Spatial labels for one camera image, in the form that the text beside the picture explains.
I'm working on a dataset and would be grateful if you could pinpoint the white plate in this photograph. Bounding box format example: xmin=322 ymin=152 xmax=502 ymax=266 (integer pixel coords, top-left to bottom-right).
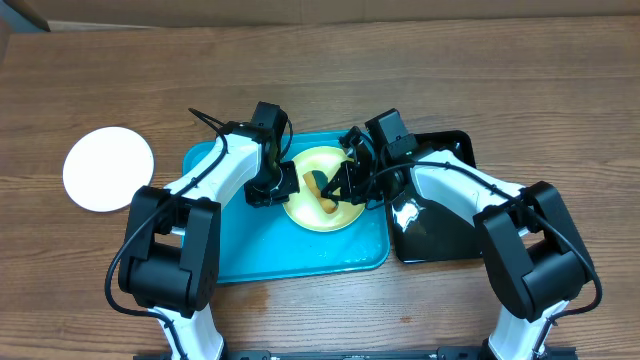
xmin=62 ymin=127 xmax=154 ymax=213

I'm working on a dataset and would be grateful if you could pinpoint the yellow-green plate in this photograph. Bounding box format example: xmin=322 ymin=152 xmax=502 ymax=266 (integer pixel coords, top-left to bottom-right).
xmin=284 ymin=146 xmax=364 ymax=232

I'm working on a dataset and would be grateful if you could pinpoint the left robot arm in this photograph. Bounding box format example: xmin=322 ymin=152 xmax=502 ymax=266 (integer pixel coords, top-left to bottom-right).
xmin=104 ymin=102 xmax=299 ymax=359

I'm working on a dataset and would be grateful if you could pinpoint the green yellow sponge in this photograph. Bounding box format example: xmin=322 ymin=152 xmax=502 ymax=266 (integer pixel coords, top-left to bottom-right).
xmin=303 ymin=170 xmax=338 ymax=214

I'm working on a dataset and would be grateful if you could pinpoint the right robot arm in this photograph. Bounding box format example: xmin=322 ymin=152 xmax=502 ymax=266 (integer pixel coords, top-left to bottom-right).
xmin=318 ymin=110 xmax=599 ymax=359

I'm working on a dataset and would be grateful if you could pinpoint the teal plastic tray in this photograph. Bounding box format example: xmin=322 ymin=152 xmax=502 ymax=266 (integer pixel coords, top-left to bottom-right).
xmin=170 ymin=134 xmax=390 ymax=284

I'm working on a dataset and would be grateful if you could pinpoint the black rectangular tray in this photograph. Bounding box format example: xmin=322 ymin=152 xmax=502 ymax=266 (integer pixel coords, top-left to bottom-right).
xmin=383 ymin=130 xmax=481 ymax=263

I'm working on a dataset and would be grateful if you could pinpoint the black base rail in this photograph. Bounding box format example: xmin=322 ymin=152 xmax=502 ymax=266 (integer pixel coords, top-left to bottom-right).
xmin=133 ymin=345 xmax=579 ymax=360

